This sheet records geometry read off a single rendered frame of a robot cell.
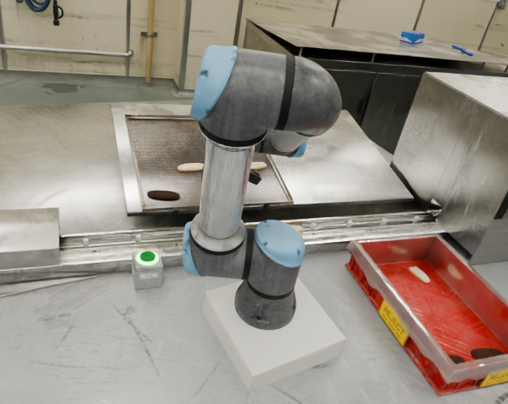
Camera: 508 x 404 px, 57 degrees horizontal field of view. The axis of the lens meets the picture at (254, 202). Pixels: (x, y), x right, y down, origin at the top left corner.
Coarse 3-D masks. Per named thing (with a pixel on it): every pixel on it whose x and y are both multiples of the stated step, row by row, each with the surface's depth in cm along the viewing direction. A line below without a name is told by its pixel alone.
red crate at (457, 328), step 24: (384, 264) 147; (408, 264) 149; (408, 288) 139; (432, 288) 141; (432, 312) 132; (456, 312) 133; (408, 336) 116; (456, 336) 125; (480, 336) 127; (432, 384) 109; (456, 384) 108; (480, 384) 110
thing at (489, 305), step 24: (360, 240) 138; (384, 240) 140; (408, 240) 144; (432, 240) 148; (360, 264) 133; (432, 264) 150; (456, 264) 140; (384, 288) 124; (456, 288) 140; (480, 288) 132; (408, 312) 115; (480, 312) 132; (504, 312) 125; (432, 336) 109; (504, 336) 125; (432, 360) 107; (480, 360) 106; (504, 360) 107
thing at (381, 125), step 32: (256, 32) 356; (288, 32) 338; (320, 32) 363; (352, 32) 391; (320, 64) 306; (352, 64) 314; (384, 64) 323; (416, 64) 338; (448, 64) 356; (480, 64) 377; (352, 96) 328; (384, 96) 337; (384, 128) 354
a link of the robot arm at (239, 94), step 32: (224, 64) 67; (256, 64) 68; (288, 64) 68; (224, 96) 68; (256, 96) 68; (288, 96) 68; (224, 128) 72; (256, 128) 73; (224, 160) 78; (224, 192) 84; (192, 224) 97; (224, 224) 90; (192, 256) 97; (224, 256) 96
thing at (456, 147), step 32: (416, 96) 174; (448, 96) 159; (480, 96) 152; (416, 128) 174; (448, 128) 160; (480, 128) 147; (416, 160) 175; (448, 160) 160; (480, 160) 148; (416, 192) 176; (448, 192) 161; (480, 192) 148; (448, 224) 162; (480, 224) 149; (480, 256) 153
